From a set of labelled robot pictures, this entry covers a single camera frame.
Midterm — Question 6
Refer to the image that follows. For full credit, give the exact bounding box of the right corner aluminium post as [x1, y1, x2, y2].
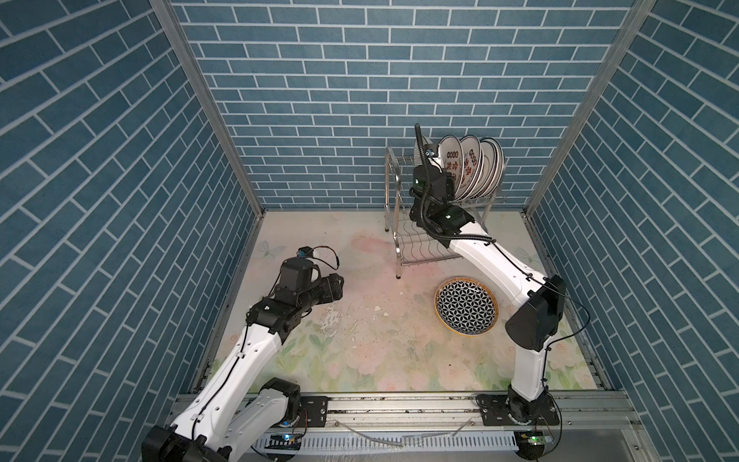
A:
[523, 0, 659, 219]

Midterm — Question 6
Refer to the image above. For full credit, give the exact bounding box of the left corner aluminium post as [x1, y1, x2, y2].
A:
[149, 0, 265, 219]

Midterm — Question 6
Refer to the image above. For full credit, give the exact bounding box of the white slotted cable duct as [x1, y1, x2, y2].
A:
[253, 431, 517, 455]

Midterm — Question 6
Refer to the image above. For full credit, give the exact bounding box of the right green circuit board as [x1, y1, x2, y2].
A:
[514, 430, 553, 461]

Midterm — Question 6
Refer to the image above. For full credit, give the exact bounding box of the left green circuit board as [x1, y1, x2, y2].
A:
[265, 433, 303, 452]

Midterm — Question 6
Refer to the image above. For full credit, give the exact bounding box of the white plate black striped rim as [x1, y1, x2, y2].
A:
[413, 136, 443, 171]

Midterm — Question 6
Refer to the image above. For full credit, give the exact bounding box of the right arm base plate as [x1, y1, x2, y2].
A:
[475, 391, 561, 427]

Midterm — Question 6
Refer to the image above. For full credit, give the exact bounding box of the green rimmed red text plate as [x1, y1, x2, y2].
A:
[439, 135, 464, 200]

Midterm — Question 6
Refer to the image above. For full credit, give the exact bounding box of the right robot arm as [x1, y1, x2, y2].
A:
[410, 124, 566, 425]

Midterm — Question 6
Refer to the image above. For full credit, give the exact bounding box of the orange rimmed floral pattern plate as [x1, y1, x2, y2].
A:
[434, 276, 498, 337]

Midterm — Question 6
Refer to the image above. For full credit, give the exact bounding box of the corner aluminium post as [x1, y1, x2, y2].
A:
[149, 0, 265, 219]
[523, 0, 659, 219]

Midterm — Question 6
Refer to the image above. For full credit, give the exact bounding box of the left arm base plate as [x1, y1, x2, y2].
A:
[286, 396, 329, 429]

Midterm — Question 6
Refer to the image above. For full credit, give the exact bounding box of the green circuit board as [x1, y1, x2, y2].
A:
[265, 433, 303, 452]
[514, 430, 553, 461]

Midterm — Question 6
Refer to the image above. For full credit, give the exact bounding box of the blue rimmed white plate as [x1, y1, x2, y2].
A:
[469, 138, 497, 198]

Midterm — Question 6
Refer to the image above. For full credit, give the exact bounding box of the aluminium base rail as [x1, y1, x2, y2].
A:
[151, 391, 659, 462]

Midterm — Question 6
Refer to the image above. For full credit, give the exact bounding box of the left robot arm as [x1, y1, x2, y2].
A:
[142, 256, 344, 461]

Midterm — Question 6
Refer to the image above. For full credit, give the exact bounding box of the silver metal dish rack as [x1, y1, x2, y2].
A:
[383, 146, 507, 280]

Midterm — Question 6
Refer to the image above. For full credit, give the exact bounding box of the loose grey cable on rail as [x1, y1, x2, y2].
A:
[328, 417, 475, 449]

